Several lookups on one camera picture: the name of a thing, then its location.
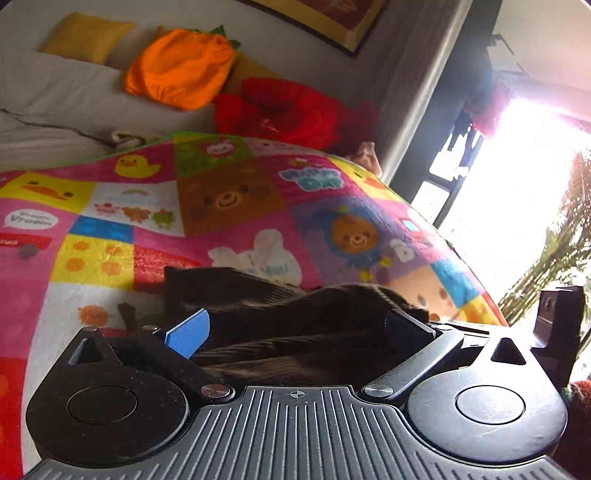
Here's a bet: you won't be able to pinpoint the brown dotted corduroy garment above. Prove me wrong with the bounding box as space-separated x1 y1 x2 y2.
164 265 439 389

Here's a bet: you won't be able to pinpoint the pink plush toy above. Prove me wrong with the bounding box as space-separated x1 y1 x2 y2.
355 141 382 177

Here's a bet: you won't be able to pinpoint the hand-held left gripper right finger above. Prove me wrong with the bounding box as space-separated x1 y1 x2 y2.
362 310 532 400

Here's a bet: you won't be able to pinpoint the outdoor palm plant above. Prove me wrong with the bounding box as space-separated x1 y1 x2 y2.
498 150 591 320

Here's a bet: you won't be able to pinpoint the large yellow cushion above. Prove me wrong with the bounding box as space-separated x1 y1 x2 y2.
39 11 136 65

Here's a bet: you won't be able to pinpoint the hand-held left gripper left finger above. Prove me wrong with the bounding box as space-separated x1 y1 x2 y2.
65 308 236 403

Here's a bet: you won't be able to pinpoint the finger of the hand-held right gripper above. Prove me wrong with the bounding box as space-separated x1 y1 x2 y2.
429 320 491 337

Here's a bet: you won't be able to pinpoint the red plush toy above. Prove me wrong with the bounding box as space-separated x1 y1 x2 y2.
213 78 380 154

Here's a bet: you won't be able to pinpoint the hanging clothes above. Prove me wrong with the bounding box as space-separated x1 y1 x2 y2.
455 69 517 141

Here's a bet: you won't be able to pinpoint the orange pumpkin cushion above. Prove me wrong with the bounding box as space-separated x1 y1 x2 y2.
124 25 242 112

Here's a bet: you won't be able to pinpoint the colourful cartoon play mat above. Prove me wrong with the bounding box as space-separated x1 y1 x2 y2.
0 131 509 480

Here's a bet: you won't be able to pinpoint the black window frame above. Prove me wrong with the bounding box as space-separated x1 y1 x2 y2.
410 113 486 224

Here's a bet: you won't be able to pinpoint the gold framed picture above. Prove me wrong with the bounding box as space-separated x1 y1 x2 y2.
247 0 389 59

